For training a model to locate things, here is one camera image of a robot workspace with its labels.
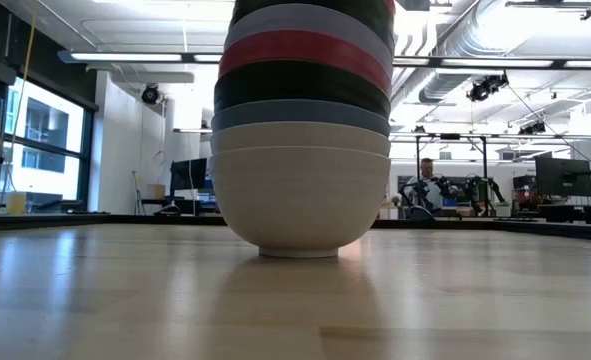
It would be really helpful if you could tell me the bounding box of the white bowl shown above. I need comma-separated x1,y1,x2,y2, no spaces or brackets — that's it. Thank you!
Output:
210,121,392,157
208,144,392,260

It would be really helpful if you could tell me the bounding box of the blue bowl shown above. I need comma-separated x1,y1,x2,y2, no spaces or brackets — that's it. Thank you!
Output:
211,98,392,138

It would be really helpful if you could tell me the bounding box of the black bowl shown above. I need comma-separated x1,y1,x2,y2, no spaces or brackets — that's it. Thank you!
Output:
230,0,395,49
213,60,392,120

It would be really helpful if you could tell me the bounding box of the magenta bowl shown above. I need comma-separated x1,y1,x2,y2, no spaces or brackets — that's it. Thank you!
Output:
218,29,394,97

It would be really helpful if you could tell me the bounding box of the lavender bowl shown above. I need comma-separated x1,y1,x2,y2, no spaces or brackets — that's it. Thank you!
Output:
223,3,395,76

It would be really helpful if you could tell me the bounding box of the black computer monitor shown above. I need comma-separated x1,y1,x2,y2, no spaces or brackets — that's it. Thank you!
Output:
169,157,209,192
534,156,591,198

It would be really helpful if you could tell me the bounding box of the seated person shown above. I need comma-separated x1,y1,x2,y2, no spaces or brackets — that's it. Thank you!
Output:
403,157,451,219

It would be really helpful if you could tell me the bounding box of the large window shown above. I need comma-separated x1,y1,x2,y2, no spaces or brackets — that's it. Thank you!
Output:
0,74,96,211

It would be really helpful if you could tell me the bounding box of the yellow cup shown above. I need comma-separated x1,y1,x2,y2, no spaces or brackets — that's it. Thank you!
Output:
5,192,28,216

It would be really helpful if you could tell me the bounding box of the black ceiling camera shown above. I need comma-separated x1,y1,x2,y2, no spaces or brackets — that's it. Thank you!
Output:
467,73,510,103
518,121,547,136
141,83,161,105

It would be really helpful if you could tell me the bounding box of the silver ventilation duct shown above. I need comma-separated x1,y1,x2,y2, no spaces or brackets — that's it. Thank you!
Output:
417,0,541,104

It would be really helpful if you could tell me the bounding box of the black workstation frame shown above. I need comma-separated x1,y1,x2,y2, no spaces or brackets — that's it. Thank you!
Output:
414,133,490,216

